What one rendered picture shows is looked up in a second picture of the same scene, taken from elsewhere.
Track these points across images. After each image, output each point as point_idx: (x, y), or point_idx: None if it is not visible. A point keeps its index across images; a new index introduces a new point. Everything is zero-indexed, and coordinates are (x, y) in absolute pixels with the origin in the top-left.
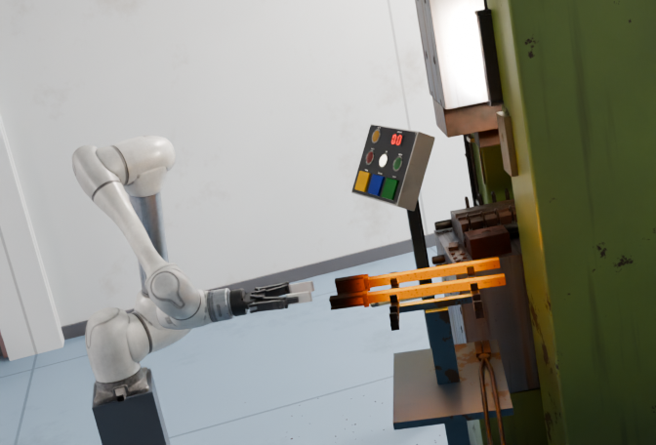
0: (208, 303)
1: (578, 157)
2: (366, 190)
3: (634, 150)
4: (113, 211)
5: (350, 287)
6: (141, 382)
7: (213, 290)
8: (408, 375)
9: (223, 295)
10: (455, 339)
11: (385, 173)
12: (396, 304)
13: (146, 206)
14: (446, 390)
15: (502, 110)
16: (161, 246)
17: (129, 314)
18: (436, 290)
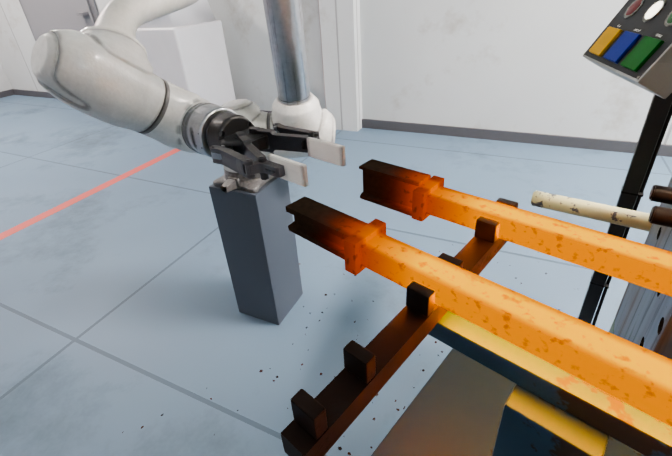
0: (184, 120)
1: None
2: (603, 54)
3: None
4: None
5: (390, 192)
6: (255, 181)
7: (209, 103)
8: (439, 425)
9: (202, 115)
10: (624, 318)
11: (646, 29)
12: (411, 329)
13: None
14: None
15: None
16: (289, 44)
17: (263, 113)
18: (591, 371)
